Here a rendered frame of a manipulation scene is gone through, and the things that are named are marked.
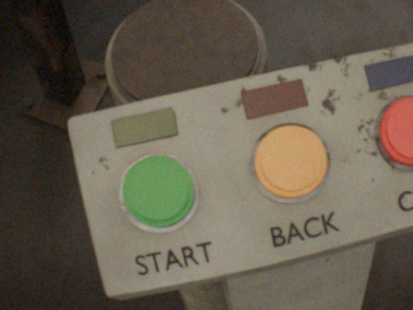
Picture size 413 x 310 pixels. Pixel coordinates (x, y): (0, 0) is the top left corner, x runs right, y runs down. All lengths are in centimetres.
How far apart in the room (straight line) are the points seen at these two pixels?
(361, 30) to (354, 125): 82
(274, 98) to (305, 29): 82
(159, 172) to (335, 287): 17
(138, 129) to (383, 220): 15
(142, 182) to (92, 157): 4
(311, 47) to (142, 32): 66
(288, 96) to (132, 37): 19
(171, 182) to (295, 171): 7
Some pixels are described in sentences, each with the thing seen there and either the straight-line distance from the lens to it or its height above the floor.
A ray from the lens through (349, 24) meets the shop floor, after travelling 134.
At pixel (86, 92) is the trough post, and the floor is 1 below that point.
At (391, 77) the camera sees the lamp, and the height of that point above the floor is 61.
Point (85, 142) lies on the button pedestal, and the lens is 51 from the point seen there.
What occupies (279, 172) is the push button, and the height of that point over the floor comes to 61.
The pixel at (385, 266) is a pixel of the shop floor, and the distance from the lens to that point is 113.
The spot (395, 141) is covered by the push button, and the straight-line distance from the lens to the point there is 50.
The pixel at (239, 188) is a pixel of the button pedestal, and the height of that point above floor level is 60.
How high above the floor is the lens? 104
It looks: 56 degrees down
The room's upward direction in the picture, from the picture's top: 8 degrees counter-clockwise
